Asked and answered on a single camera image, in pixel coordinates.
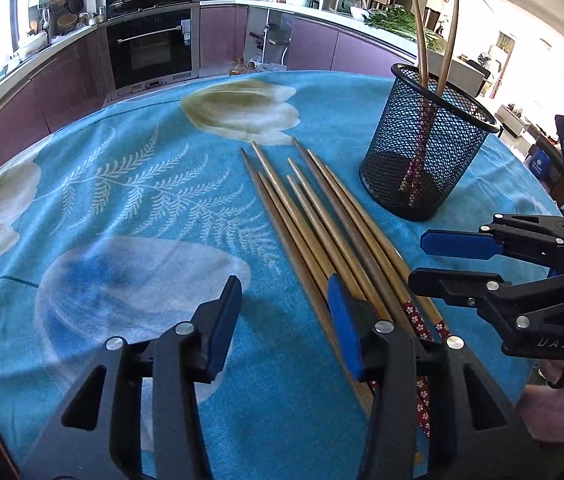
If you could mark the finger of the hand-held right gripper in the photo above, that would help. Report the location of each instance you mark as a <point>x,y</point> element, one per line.
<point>457,244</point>
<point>452,285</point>

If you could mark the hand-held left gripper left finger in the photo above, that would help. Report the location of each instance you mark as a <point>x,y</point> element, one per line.
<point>224,330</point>

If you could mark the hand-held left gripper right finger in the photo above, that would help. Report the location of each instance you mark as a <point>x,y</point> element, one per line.
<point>344,325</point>

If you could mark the black mesh utensil holder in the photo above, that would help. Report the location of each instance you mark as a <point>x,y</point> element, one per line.
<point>462,160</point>

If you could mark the bunch of wooden chopsticks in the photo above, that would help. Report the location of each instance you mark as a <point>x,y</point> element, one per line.
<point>312,230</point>

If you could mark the blue bin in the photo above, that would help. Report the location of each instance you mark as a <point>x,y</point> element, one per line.
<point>541,162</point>

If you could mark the blue floral tablecloth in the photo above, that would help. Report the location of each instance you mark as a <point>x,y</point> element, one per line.
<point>137,210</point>

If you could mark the green leafy vegetables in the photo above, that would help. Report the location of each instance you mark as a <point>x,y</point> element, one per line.
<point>397,20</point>

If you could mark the black built-in oven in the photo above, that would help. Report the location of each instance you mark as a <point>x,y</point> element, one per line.
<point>152,50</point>

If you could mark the purple kitchen cabinets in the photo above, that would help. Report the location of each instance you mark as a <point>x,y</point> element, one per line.
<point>222,35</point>

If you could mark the brown bowl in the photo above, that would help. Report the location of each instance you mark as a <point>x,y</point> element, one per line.
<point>66,21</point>

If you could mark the black hanging frying pan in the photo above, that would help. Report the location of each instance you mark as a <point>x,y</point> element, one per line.
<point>74,2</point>

